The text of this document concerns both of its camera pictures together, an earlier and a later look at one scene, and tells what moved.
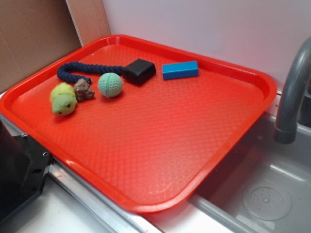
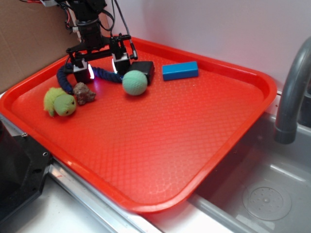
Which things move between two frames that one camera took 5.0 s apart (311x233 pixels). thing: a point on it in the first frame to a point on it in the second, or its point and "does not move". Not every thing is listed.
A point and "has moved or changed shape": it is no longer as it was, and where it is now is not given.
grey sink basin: x=260 y=185 does not move
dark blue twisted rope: x=64 y=72 has moved or changed shape
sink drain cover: x=267 y=200 does not move
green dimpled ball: x=110 y=84 to x=134 y=82
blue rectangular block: x=180 y=70 does not move
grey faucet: x=285 y=128 does not move
